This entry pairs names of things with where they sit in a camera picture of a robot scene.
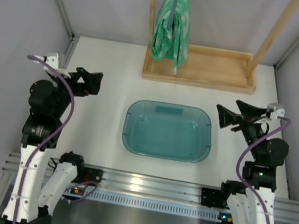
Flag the aluminium mounting rail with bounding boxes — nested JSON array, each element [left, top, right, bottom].
[[1, 149, 299, 223]]

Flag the green white patterned trousers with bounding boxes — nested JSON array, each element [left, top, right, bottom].
[[151, 0, 191, 75]]

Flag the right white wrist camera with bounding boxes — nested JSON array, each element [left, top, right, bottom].
[[265, 103, 285, 121]]

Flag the white slotted cable duct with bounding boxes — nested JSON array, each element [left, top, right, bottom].
[[86, 190, 231, 223]]

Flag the wooden hanger rack frame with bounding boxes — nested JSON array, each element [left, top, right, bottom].
[[142, 0, 299, 95]]

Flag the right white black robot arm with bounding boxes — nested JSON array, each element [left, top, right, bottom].
[[201, 100, 291, 224]]

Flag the grey blue clothes hanger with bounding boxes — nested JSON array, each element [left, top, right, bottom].
[[167, 0, 178, 30]]

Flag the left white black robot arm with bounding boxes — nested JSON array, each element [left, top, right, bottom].
[[0, 56, 103, 224]]

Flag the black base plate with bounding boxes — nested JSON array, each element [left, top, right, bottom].
[[201, 187, 229, 209], [78, 166, 104, 183]]

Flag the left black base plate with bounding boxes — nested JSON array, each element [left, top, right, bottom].
[[78, 166, 104, 183]]

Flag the teal plastic bin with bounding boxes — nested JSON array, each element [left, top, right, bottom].
[[122, 100, 212, 163]]

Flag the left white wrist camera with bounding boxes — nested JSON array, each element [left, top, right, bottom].
[[45, 53, 71, 78]]

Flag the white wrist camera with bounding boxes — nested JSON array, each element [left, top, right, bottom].
[[265, 103, 285, 121], [45, 53, 71, 78]]

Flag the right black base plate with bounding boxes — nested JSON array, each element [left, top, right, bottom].
[[201, 187, 229, 209]]

